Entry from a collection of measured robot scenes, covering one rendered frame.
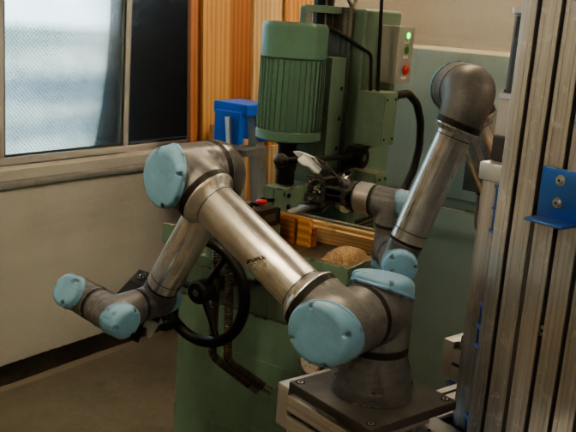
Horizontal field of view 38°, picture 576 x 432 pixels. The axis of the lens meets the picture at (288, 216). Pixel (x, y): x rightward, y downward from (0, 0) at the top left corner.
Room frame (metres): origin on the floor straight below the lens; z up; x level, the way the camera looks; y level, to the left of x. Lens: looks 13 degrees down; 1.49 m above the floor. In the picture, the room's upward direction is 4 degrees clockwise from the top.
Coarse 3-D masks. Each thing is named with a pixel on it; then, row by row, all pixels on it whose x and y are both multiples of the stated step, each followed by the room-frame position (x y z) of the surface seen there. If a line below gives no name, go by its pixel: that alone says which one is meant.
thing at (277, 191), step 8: (272, 184) 2.27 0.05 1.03; (280, 184) 2.27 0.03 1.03; (296, 184) 2.29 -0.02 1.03; (304, 184) 2.30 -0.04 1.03; (264, 192) 2.25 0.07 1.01; (272, 192) 2.24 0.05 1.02; (280, 192) 2.22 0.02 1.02; (288, 192) 2.23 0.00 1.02; (296, 192) 2.26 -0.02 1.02; (304, 192) 2.30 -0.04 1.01; (280, 200) 2.22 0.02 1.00; (288, 200) 2.23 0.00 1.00; (296, 200) 2.27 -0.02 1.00; (280, 208) 2.22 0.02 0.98; (288, 208) 2.23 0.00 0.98
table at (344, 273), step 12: (168, 228) 2.28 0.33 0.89; (204, 252) 2.21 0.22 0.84; (300, 252) 2.08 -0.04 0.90; (312, 252) 2.09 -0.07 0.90; (324, 252) 2.10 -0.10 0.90; (204, 264) 2.09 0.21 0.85; (312, 264) 2.03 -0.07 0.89; (324, 264) 2.01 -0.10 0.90; (336, 264) 2.00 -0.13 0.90; (360, 264) 2.02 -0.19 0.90; (252, 276) 2.01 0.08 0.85; (336, 276) 1.99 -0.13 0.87; (348, 276) 1.97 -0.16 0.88
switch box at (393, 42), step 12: (384, 36) 2.44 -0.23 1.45; (396, 36) 2.42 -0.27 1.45; (384, 48) 2.44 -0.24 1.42; (396, 48) 2.42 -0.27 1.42; (384, 60) 2.43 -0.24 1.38; (396, 60) 2.41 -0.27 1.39; (408, 60) 2.47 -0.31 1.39; (384, 72) 2.43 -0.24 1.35; (396, 72) 2.42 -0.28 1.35; (408, 72) 2.48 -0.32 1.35
